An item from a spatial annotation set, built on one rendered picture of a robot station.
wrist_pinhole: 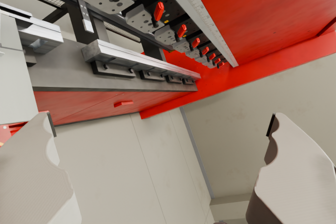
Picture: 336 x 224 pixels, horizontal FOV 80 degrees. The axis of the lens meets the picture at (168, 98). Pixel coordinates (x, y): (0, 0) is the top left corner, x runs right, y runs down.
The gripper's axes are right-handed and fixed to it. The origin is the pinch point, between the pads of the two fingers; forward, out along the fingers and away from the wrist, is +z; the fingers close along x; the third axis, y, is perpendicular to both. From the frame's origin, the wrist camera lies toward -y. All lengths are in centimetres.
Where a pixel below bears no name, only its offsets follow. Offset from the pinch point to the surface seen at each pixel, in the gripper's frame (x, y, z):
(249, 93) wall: 162, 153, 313
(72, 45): -36, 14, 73
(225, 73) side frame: 74, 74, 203
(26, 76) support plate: -31.9, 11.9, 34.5
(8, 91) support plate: -32.7, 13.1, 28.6
